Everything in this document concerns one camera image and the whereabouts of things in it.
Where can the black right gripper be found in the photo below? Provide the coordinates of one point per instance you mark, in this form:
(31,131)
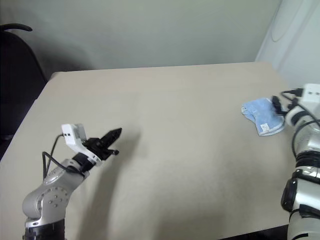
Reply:
(290,106)

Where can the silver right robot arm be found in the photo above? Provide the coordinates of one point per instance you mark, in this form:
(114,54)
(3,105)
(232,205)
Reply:
(306,185)

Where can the light blue embroidered towel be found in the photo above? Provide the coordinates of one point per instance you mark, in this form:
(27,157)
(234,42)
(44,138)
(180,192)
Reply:
(260,115)

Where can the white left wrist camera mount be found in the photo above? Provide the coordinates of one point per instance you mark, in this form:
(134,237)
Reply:
(73,133)

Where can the black office chair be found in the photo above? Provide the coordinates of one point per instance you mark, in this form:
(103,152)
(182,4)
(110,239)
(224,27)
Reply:
(15,75)

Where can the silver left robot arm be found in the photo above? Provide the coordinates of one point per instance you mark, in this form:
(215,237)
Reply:
(53,190)

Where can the white plastic panel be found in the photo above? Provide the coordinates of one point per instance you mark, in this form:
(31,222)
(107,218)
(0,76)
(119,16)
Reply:
(292,30)

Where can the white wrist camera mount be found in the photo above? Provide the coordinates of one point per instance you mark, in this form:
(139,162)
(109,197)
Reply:
(73,133)
(311,93)

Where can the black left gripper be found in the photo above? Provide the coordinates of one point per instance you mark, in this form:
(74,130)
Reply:
(97,147)

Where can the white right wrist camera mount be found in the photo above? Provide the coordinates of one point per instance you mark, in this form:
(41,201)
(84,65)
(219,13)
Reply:
(311,93)

